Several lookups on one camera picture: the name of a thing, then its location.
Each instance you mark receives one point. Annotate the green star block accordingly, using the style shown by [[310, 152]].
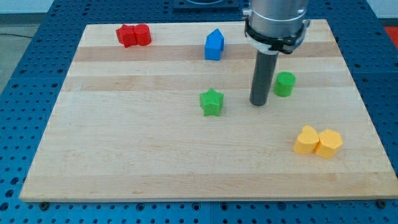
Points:
[[211, 102]]

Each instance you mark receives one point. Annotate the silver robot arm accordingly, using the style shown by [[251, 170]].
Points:
[[273, 26]]

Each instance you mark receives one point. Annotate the red star block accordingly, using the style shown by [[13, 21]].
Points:
[[126, 35]]

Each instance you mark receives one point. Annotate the wooden board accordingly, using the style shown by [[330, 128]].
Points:
[[127, 124]]

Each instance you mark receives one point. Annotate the blue house-shaped block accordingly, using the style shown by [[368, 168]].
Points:
[[214, 45]]

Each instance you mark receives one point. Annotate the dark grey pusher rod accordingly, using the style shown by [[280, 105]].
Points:
[[263, 74]]

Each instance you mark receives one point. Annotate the green cylinder block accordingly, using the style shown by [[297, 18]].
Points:
[[284, 84]]

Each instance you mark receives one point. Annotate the red rounded block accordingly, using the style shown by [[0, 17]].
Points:
[[142, 34]]

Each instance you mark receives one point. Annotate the yellow hexagon block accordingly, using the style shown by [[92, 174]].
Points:
[[329, 143]]

